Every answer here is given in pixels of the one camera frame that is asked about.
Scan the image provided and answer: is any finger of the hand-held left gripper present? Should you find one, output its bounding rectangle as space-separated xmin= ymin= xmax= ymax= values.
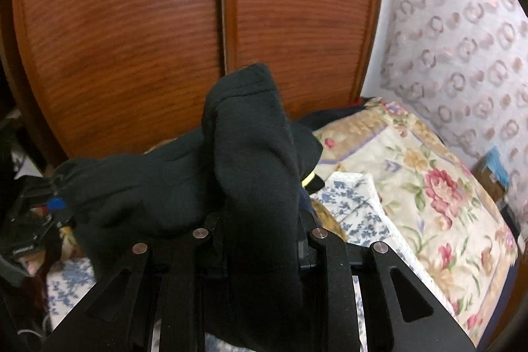
xmin=39 ymin=196 xmax=77 ymax=228
xmin=18 ymin=175 xmax=62 ymax=201

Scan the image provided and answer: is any cream floral blanket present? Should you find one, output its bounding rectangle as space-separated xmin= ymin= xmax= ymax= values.
xmin=311 ymin=98 xmax=520 ymax=346

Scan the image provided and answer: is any pink ring-patterned curtain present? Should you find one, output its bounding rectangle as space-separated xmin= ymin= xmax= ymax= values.
xmin=379 ymin=0 xmax=528 ymax=188

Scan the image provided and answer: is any wooden slatted wardrobe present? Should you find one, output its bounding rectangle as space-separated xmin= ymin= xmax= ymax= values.
xmin=0 ymin=0 xmax=386 ymax=171

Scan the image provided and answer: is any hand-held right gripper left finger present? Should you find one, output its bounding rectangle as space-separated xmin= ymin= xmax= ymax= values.
xmin=41 ymin=212 xmax=229 ymax=352

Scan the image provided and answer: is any brown cloth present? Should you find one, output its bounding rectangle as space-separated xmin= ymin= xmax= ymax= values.
xmin=309 ymin=197 xmax=347 ymax=241

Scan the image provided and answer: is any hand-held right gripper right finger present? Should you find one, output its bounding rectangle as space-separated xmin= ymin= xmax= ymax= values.
xmin=296 ymin=211 xmax=476 ymax=352

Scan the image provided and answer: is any black garment with yellow stripe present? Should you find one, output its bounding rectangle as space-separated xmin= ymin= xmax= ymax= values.
xmin=291 ymin=121 xmax=326 ymax=192

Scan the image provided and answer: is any navy bed sheet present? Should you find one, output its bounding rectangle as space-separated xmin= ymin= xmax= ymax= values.
xmin=478 ymin=261 xmax=524 ymax=348

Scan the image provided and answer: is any black printed t-shirt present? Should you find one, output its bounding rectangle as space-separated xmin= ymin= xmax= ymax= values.
xmin=51 ymin=63 xmax=304 ymax=352

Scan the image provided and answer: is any dark fleece garment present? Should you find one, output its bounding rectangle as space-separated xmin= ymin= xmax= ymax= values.
xmin=51 ymin=63 xmax=304 ymax=352

